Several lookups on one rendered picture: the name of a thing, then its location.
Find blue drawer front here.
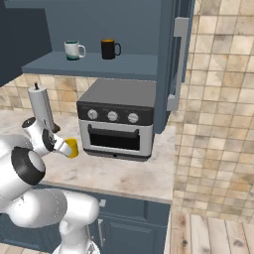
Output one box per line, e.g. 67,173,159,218
97,192,172,220

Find grey toaster oven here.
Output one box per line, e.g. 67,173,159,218
75,77,158,163

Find silver base cabinet handle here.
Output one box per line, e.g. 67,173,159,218
97,217,106,249

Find yellow mug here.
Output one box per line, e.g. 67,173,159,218
64,137,80,160

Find black mug orange inside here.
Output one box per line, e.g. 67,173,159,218
100,39,122,61

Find blue plain cabinet door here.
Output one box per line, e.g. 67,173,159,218
0,0,54,88

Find blue base cabinet door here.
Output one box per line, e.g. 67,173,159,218
98,216,171,254
0,212,64,254

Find blue cabinet door with handle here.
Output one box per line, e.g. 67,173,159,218
154,0,196,135

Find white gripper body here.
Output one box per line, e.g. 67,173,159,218
53,138,73,158

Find silver long cabinet handle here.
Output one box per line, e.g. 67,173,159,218
166,16,191,112

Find blue open wall cabinet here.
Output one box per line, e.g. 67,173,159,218
4,0,164,82

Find white and teal mug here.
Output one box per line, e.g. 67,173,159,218
63,40,87,62

